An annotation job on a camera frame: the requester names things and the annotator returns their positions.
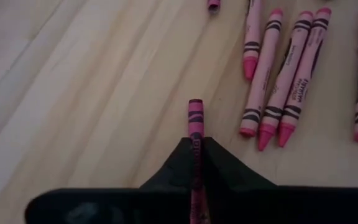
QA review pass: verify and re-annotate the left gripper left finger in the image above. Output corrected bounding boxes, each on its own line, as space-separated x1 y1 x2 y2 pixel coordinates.
140 137 194 224

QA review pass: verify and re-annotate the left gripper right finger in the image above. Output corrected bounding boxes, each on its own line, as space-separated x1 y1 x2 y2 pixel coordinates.
204 136 279 224

